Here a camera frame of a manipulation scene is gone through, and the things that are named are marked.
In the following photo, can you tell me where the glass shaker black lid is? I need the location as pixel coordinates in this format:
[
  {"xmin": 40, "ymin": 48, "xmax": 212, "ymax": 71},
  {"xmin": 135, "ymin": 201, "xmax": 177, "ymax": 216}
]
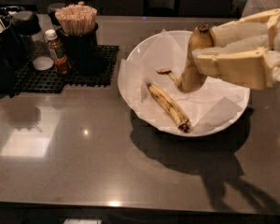
[{"xmin": 12, "ymin": 10, "xmax": 54, "ymax": 71}]

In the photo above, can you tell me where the wooden chopsticks bundle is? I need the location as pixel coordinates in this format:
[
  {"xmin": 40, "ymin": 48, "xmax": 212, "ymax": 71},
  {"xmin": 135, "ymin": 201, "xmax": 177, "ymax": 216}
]
[{"xmin": 55, "ymin": 2, "xmax": 97, "ymax": 36}]

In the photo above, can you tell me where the black chopstick holder cup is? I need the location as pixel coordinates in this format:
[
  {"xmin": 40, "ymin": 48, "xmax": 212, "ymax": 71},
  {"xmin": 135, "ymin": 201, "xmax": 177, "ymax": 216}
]
[{"xmin": 58, "ymin": 24, "xmax": 102, "ymax": 76}]

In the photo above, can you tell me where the dark jar behind chopsticks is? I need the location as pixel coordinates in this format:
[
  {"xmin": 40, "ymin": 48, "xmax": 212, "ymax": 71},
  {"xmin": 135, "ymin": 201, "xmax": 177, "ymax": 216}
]
[{"xmin": 48, "ymin": 3, "xmax": 65, "ymax": 26}]

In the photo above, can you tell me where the small orange sauce bottle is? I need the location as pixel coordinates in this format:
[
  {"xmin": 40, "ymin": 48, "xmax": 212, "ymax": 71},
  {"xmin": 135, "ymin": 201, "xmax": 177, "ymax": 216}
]
[{"xmin": 45, "ymin": 29, "xmax": 71, "ymax": 77}]

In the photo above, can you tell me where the white round bowl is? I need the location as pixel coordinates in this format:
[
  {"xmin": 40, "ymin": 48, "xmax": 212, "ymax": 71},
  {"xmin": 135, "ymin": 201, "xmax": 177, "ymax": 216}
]
[{"xmin": 120, "ymin": 30, "xmax": 251, "ymax": 138}]

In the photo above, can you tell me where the black container at left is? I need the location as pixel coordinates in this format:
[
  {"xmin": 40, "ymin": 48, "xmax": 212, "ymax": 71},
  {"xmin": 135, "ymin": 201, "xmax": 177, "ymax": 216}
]
[{"xmin": 0, "ymin": 14, "xmax": 26, "ymax": 95}]

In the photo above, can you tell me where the black grid mat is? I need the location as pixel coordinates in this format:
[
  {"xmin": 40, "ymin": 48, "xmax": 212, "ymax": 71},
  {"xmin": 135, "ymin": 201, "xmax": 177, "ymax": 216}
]
[{"xmin": 8, "ymin": 45, "xmax": 119, "ymax": 97}]

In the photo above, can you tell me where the white paper liner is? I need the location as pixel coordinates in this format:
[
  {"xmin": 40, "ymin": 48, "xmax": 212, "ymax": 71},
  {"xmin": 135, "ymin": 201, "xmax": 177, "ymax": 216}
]
[{"xmin": 117, "ymin": 29, "xmax": 251, "ymax": 136}]

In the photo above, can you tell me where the spotted banana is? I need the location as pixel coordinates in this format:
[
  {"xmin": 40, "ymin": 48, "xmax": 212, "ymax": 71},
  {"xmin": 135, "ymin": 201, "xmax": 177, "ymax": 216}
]
[
  {"xmin": 157, "ymin": 23, "xmax": 214, "ymax": 93},
  {"xmin": 147, "ymin": 83, "xmax": 191, "ymax": 133}
]

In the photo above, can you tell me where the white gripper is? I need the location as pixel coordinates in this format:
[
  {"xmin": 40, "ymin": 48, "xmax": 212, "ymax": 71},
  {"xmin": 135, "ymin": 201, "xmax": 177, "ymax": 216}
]
[{"xmin": 192, "ymin": 8, "xmax": 280, "ymax": 90}]

